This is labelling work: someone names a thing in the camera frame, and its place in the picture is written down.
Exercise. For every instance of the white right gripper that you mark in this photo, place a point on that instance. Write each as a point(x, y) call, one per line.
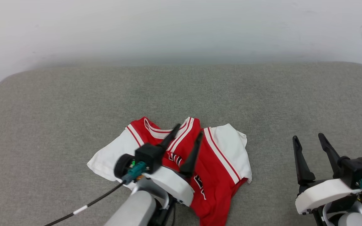
point(325, 194)

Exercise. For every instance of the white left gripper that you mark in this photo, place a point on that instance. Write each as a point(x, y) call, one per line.
point(176, 185)

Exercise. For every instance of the red and white jersey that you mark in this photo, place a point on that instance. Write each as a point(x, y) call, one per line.
point(222, 163)

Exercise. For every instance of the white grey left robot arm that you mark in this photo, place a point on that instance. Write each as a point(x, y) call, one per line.
point(135, 210)

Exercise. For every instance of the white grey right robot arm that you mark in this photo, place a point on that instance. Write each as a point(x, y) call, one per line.
point(352, 219)

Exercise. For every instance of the grey fabric sofa cushion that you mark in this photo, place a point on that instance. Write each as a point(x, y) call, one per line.
point(181, 91)

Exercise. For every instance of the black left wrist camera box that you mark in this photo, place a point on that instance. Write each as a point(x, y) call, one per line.
point(149, 155)

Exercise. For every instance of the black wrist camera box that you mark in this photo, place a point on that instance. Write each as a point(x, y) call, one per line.
point(149, 155)
point(358, 171)

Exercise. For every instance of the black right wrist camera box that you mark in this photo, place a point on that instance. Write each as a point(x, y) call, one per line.
point(358, 171)

